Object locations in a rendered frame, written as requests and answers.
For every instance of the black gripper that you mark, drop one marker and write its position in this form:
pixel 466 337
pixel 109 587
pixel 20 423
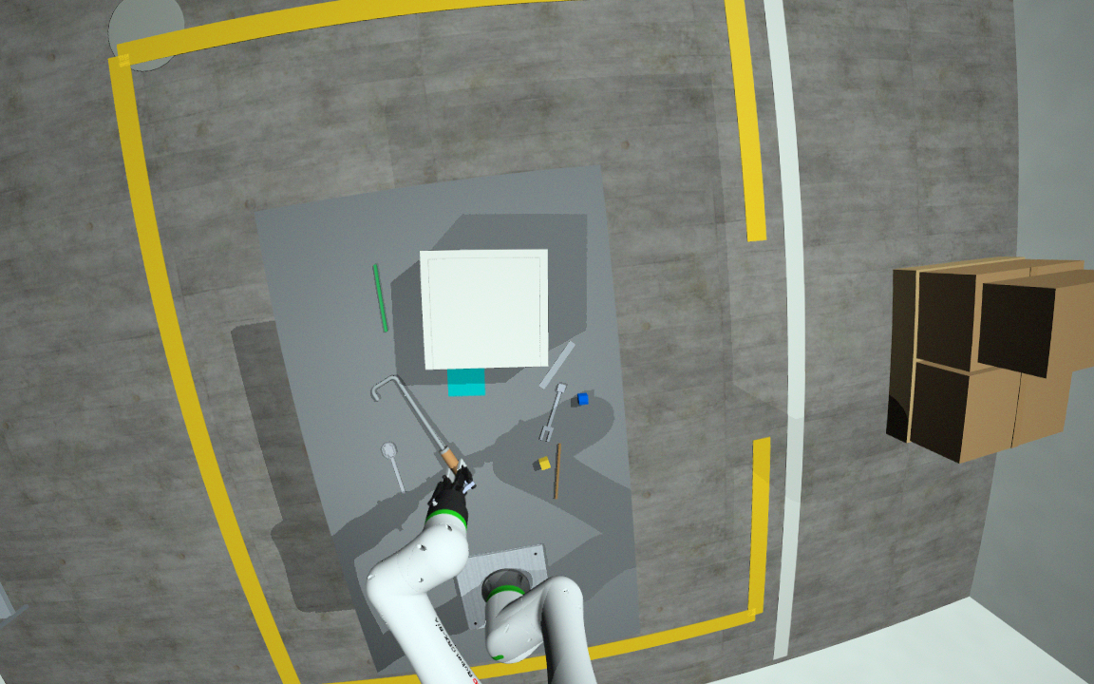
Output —
pixel 454 490

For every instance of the teal square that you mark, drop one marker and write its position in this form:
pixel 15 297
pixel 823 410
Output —
pixel 466 382

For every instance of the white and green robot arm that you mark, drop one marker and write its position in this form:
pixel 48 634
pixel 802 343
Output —
pixel 397 587

